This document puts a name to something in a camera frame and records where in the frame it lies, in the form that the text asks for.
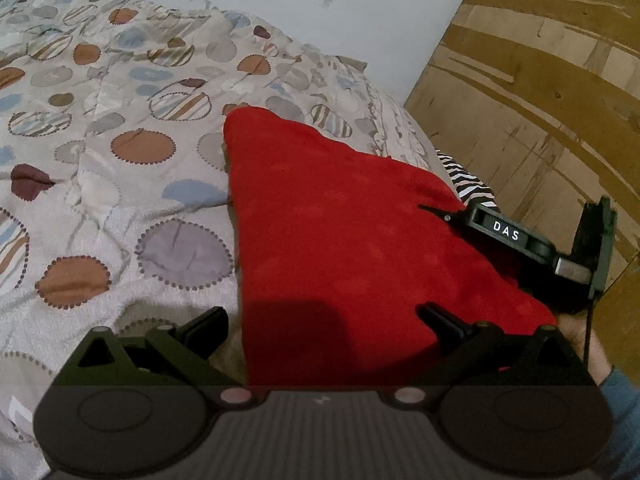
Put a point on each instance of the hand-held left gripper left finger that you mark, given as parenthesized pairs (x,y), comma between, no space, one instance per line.
(205,326)

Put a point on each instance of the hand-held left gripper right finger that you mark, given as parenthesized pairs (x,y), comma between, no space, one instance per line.
(440,322)

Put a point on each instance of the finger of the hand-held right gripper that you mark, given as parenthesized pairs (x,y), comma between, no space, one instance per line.
(500,227)

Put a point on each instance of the red fleece garment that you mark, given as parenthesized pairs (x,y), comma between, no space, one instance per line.
(340,240)

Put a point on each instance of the person's right hand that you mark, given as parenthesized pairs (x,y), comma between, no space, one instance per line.
(575,340)

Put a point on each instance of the black white striped cloth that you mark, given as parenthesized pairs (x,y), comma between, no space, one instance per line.
(467,182)

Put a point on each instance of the patterned circle print blanket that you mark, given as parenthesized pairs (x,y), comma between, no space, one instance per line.
(125,160)

